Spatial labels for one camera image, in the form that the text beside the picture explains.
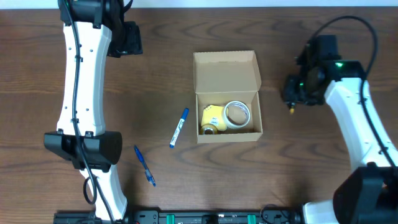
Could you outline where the white masking tape roll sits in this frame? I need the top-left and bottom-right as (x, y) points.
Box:
(221, 101), (251, 129)

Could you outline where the cardboard box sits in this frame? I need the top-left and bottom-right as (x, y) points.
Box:
(193, 50), (263, 143)

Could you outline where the yellow clear tape roll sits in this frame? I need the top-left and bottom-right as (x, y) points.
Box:
(200, 124), (218, 135)

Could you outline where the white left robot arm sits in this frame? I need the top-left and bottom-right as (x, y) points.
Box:
(44, 0), (143, 223)

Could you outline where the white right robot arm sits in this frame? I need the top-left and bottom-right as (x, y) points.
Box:
(282, 29), (397, 223)

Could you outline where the yellow sticky note pad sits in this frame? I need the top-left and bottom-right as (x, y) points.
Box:
(201, 105), (227, 131)

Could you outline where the blue white marker pen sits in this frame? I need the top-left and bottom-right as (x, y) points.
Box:
(169, 108), (189, 149)

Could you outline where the blue ballpoint pen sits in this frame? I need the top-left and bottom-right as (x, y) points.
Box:
(134, 145), (156, 187)

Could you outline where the black mounting rail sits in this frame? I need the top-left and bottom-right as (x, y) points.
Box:
(52, 208), (307, 224)

